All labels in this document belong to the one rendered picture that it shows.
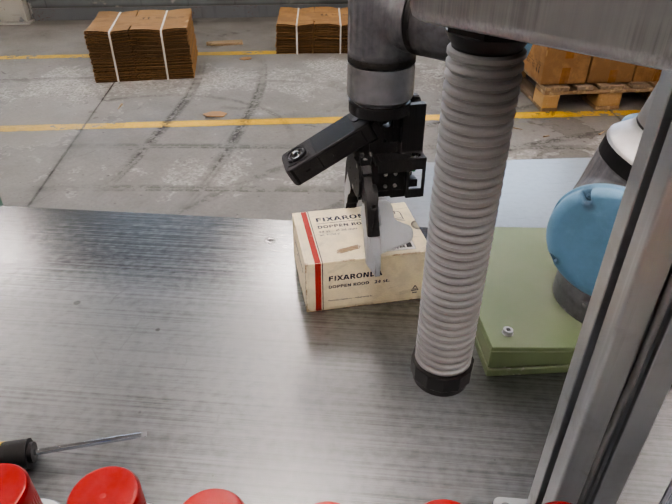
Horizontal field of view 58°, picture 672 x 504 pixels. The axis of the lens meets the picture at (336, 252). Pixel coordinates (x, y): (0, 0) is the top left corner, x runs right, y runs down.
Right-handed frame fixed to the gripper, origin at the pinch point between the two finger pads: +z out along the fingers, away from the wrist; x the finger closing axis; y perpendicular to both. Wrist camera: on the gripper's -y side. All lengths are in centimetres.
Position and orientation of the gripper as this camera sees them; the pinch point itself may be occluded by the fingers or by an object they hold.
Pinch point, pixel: (358, 245)
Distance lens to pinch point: 79.9
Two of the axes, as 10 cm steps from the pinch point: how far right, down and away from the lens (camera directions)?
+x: -1.9, -5.6, 8.1
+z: 0.0, 8.2, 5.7
